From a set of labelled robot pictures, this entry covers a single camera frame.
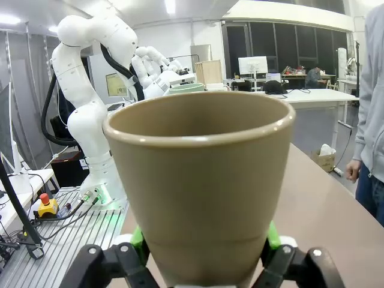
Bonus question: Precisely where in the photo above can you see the thin white monitor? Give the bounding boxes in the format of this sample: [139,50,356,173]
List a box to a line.
[0,80,33,193]

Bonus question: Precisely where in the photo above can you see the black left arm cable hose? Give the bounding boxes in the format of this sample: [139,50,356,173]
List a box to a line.
[41,44,145,148]

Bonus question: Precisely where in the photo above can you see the black tripod leg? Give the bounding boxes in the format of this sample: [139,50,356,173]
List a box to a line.
[0,155,45,260]

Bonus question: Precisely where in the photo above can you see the yellow emergency stop button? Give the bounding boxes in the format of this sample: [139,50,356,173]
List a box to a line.
[37,193,59,218]

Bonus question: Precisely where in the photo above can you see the black bag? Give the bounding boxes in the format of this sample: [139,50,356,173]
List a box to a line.
[263,80,289,95]

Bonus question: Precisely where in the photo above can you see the black case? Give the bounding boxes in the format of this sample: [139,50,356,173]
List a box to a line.
[50,151,90,188]

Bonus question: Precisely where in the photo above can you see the wooden cabinet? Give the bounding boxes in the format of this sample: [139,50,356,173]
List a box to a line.
[194,59,223,85]

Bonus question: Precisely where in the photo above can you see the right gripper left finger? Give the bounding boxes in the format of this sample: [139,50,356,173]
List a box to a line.
[61,224,160,288]

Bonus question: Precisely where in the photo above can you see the seated person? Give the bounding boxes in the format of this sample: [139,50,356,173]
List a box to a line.
[305,67,327,89]

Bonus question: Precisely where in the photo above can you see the brown plastic cup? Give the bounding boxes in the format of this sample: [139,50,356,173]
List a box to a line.
[101,91,297,288]

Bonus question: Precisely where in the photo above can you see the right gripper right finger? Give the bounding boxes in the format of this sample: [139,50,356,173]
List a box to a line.
[254,221,346,288]

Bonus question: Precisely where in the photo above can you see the person in grey hoodie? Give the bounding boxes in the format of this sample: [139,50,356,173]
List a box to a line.
[352,4,384,228]

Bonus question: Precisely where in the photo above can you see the small cardboard box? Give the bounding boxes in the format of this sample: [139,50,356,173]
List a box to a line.
[310,148,337,173]

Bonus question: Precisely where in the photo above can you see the person's left forearm grey sleeve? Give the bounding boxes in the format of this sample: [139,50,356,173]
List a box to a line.
[352,89,371,163]

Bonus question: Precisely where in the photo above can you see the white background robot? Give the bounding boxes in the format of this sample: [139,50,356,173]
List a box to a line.
[337,47,358,81]

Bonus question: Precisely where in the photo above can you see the lit computer screen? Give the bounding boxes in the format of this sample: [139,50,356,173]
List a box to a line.
[105,72,130,98]

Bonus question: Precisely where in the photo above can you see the white side desk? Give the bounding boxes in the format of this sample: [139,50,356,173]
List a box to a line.
[0,167,55,236]

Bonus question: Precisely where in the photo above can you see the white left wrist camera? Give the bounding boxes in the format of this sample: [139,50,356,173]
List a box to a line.
[167,73,197,86]

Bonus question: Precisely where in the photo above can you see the pale green plastic cup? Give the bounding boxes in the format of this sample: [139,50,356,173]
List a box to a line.
[164,83,206,97]

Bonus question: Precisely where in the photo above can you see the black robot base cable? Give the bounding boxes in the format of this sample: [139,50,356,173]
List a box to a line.
[29,196,88,223]
[37,197,101,241]

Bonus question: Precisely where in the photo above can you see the crumpled white paper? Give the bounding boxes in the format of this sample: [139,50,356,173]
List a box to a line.
[319,143,337,157]

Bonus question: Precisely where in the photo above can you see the aluminium slotted mounting plate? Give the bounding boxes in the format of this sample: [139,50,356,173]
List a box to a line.
[0,185,130,288]

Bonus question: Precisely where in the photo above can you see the person's left hand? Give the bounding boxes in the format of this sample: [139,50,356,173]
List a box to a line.
[346,160,362,183]

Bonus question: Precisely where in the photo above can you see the grey metal cabinet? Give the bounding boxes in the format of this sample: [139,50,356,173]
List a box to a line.
[190,44,212,63]

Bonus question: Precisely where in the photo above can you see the white table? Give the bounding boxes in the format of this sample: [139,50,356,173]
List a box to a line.
[281,88,360,145]

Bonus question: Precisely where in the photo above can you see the black pole stand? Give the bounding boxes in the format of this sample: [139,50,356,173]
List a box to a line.
[355,41,361,97]

